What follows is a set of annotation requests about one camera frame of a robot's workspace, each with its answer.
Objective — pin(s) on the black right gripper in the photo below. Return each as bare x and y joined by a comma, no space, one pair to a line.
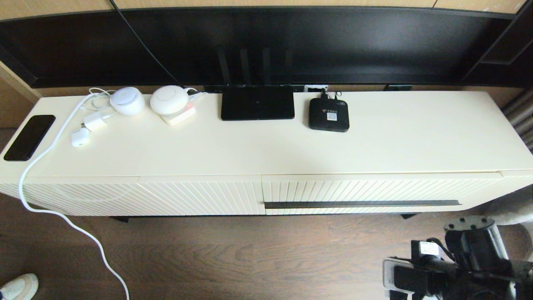
433,271

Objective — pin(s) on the cream ribbed drawer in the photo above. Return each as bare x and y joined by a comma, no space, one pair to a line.
333,187

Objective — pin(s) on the cream tv cabinet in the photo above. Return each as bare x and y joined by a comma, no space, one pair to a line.
250,150

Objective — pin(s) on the grey fluffy rug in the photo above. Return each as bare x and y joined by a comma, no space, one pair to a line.
512,204

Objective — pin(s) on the grey curtain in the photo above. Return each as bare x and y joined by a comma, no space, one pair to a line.
520,121

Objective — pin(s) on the black set-top box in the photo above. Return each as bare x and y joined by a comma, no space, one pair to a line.
329,118

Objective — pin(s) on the black router with antennas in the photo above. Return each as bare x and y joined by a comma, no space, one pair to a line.
257,103

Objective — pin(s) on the cream ribbed cabinet door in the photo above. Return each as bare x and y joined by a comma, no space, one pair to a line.
200,196

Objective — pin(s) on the large black television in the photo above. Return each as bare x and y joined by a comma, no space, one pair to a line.
333,41

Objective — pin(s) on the white pink power strip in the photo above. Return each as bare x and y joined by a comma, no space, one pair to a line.
179,119

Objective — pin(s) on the white round dome device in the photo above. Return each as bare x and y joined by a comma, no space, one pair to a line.
168,99
127,101

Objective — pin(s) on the white flat charger adapter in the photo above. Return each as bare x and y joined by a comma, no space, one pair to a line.
94,121

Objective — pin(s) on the small white cube charger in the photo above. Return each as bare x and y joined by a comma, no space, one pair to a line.
79,138

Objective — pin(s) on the white sneaker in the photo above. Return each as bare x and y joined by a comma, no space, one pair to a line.
18,287

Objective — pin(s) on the black smartphone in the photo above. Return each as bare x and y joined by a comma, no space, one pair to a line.
28,138

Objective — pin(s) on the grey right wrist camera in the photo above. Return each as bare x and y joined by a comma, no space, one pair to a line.
393,275

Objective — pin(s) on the white wall outlet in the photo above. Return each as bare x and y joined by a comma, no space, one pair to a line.
315,88

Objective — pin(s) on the black wall shelf unit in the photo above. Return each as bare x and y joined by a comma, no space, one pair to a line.
516,46

